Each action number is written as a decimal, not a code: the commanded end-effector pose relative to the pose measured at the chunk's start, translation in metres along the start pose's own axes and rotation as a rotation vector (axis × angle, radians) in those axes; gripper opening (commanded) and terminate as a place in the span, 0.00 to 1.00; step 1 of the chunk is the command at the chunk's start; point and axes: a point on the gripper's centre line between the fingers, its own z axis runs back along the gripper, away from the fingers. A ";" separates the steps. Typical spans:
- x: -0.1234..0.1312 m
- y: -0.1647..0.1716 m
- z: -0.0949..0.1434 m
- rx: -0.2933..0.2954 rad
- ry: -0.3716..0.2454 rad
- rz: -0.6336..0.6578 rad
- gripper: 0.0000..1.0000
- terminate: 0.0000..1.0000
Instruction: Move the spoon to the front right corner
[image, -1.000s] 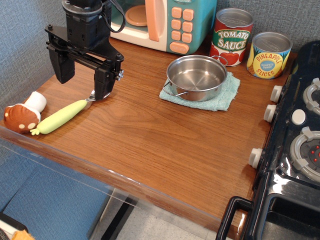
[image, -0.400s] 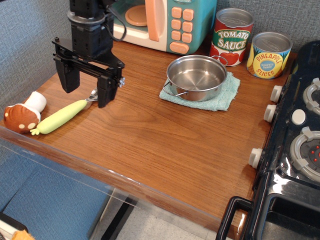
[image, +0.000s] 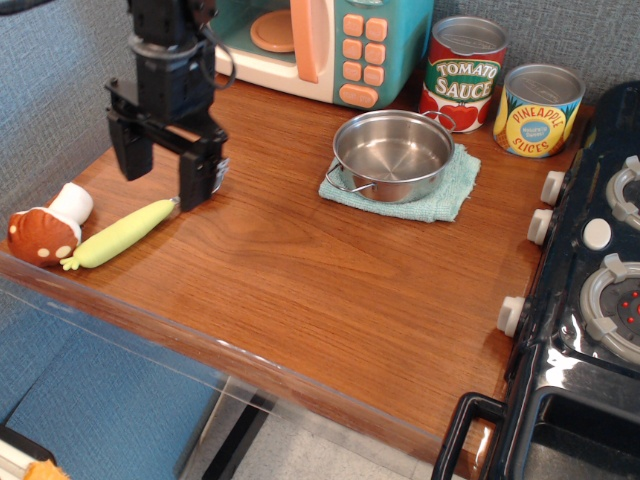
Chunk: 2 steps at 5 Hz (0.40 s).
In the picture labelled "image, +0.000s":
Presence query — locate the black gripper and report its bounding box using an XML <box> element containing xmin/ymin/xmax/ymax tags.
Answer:
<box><xmin>106</xmin><ymin>42</ymin><xmax>228</xmax><ymax>212</ymax></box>

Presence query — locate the green handled metal spoon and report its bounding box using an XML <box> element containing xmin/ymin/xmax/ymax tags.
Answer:
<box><xmin>60</xmin><ymin>172</ymin><xmax>230</xmax><ymax>272</ymax></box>

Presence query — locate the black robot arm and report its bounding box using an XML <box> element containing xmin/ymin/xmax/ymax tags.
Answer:
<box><xmin>106</xmin><ymin>1</ymin><xmax>228</xmax><ymax>211</ymax></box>

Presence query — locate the brown plush mushroom toy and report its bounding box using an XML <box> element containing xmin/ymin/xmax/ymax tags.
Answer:
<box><xmin>7</xmin><ymin>183</ymin><xmax>94</xmax><ymax>267</ymax></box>

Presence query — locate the small steel pot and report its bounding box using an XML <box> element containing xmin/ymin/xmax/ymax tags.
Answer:
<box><xmin>325</xmin><ymin>110</ymin><xmax>455</xmax><ymax>204</ymax></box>

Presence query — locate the teal toy microwave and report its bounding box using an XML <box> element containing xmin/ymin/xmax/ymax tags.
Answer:
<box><xmin>210</xmin><ymin>1</ymin><xmax>434</xmax><ymax>110</ymax></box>

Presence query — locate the teal folded cloth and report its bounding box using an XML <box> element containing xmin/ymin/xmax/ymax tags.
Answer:
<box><xmin>318</xmin><ymin>143</ymin><xmax>481</xmax><ymax>223</ymax></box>

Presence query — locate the tomato sauce can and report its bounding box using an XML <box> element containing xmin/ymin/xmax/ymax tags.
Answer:
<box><xmin>419</xmin><ymin>16</ymin><xmax>508</xmax><ymax>133</ymax></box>

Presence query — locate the pineapple slices can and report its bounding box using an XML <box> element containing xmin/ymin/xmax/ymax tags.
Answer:
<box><xmin>493</xmin><ymin>64</ymin><xmax>586</xmax><ymax>159</ymax></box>

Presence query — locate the white stove knob front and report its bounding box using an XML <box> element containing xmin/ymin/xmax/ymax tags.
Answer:
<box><xmin>497</xmin><ymin>296</ymin><xmax>525</xmax><ymax>338</ymax></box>

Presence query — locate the white stove knob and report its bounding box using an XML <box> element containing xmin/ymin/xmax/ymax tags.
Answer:
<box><xmin>497</xmin><ymin>296</ymin><xmax>525</xmax><ymax>338</ymax></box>
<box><xmin>527</xmin><ymin>209</ymin><xmax>553</xmax><ymax>246</ymax></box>
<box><xmin>540</xmin><ymin>170</ymin><xmax>565</xmax><ymax>206</ymax></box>

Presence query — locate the white stove knob middle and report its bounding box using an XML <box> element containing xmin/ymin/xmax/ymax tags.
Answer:
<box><xmin>527</xmin><ymin>209</ymin><xmax>553</xmax><ymax>246</ymax></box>

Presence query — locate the white stove knob rear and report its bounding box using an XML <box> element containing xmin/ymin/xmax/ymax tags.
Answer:
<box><xmin>540</xmin><ymin>170</ymin><xmax>565</xmax><ymax>206</ymax></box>

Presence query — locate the black toy stove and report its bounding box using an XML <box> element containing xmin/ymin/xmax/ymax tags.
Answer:
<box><xmin>432</xmin><ymin>81</ymin><xmax>639</xmax><ymax>479</ymax></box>

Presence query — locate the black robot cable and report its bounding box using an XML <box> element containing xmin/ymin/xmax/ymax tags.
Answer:
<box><xmin>199</xmin><ymin>22</ymin><xmax>237</xmax><ymax>91</ymax></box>

